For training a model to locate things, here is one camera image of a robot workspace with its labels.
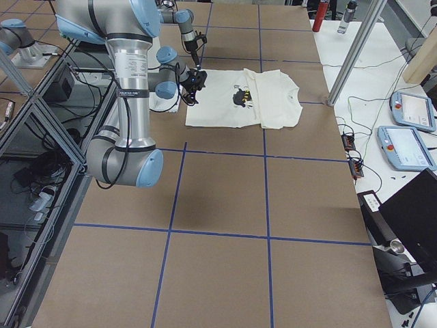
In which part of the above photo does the orange connector box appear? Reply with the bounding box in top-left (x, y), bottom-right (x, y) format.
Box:
top-left (341, 133), bottom-right (356, 151)
top-left (348, 157), bottom-right (364, 180)

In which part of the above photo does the red bottle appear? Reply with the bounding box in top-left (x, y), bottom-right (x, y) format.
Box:
top-left (312, 0), bottom-right (330, 33)

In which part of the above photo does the upper orange connector box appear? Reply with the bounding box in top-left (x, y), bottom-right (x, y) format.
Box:
top-left (341, 133), bottom-right (356, 151)

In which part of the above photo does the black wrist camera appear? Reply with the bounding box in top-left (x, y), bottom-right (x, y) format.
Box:
top-left (195, 31), bottom-right (208, 46)

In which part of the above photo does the cream long-sleeve cat shirt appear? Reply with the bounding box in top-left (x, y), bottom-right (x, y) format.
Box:
top-left (185, 68), bottom-right (302, 129)

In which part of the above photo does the lower teach pendant tablet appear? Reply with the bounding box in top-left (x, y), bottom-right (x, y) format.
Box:
top-left (377, 126), bottom-right (436, 172)

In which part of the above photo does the clear water bottle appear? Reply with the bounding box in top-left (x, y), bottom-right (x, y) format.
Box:
top-left (337, 0), bottom-right (358, 34)

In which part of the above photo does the teach pendant tablet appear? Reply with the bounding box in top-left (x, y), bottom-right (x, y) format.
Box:
top-left (377, 126), bottom-right (436, 172)
top-left (390, 91), bottom-right (436, 133)

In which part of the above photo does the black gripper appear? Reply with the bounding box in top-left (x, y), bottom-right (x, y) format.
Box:
top-left (180, 68), bottom-right (208, 105)
top-left (187, 38), bottom-right (201, 68)

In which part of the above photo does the upper teach pendant tablet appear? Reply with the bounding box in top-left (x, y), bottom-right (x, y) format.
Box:
top-left (390, 91), bottom-right (436, 133)

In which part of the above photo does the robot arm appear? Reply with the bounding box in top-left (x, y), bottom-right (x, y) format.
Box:
top-left (56, 1), bottom-right (207, 188)
top-left (159, 9), bottom-right (203, 70)

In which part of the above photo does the lower orange connector box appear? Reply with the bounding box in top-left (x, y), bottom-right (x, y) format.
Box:
top-left (348, 157), bottom-right (364, 180)

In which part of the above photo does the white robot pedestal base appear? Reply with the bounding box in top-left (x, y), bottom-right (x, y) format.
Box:
top-left (147, 37), bottom-right (180, 113)

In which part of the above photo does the aluminium frame post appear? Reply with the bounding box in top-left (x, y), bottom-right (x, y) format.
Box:
top-left (327, 0), bottom-right (387, 107)

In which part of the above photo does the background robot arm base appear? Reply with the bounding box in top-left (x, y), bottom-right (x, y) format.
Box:
top-left (1, 18), bottom-right (57, 69)

